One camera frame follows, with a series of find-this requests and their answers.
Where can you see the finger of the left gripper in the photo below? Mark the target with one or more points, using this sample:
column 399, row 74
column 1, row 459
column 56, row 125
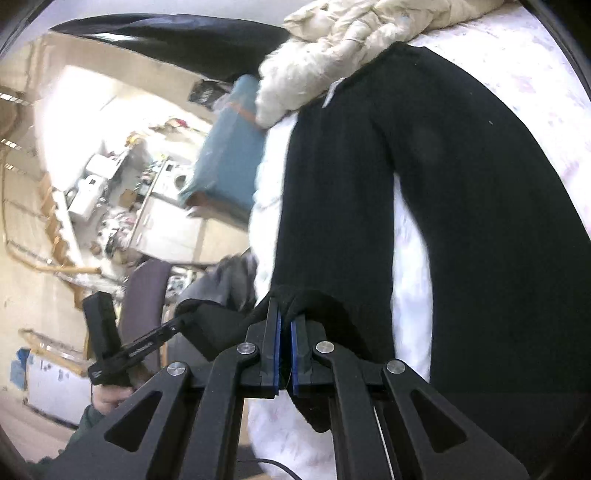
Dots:
column 152, row 341

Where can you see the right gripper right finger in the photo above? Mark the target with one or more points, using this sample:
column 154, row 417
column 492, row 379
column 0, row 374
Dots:
column 386, row 421

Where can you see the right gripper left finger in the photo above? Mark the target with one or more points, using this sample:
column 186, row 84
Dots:
column 183, row 422

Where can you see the black pants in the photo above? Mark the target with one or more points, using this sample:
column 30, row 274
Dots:
column 509, row 257

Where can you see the person's left hand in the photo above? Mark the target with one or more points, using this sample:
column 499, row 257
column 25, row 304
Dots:
column 105, row 398

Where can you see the dark purple chair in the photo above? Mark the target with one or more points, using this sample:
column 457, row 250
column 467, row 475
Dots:
column 143, row 299

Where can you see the grey clothes pile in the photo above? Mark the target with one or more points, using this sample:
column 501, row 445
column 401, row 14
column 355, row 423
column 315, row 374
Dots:
column 229, row 283

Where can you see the beige side cabinet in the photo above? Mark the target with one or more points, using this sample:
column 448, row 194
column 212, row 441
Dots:
column 166, row 232

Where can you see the white washing machine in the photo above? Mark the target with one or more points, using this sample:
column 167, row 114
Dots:
column 171, row 179

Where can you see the black printed bag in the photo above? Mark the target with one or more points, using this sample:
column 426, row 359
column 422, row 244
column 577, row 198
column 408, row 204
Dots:
column 207, row 93

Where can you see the dark hanging garment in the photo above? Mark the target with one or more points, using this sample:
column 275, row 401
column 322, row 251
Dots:
column 221, row 49

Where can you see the cream crumpled duvet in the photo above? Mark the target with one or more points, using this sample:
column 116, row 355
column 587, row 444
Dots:
column 330, row 40

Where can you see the floral white bed sheet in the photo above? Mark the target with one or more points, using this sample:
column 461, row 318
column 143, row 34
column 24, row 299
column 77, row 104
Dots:
column 512, row 53

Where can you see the teal bed frame padding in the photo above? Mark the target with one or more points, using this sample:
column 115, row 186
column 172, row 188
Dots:
column 224, row 177

